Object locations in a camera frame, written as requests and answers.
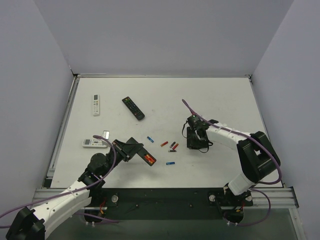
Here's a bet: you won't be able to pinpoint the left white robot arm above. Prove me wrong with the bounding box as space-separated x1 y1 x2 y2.
5 136 146 240

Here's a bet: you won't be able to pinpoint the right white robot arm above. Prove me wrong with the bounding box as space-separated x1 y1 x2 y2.
185 114 282 196

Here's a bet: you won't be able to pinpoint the white remote lying sideways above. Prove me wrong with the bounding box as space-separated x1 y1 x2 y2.
82 138 108 149

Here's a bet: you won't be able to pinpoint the black TV remote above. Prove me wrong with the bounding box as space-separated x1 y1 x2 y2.
122 96 145 121

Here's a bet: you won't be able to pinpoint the white air conditioner remote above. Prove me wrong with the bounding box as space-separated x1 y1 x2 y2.
92 94 100 117

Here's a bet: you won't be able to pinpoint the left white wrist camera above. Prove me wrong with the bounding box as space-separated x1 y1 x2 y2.
101 130 110 140

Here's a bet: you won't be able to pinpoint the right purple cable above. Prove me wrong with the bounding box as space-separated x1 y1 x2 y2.
181 99 283 227

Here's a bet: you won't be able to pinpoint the aluminium frame rail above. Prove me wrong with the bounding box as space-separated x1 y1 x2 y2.
29 186 300 211

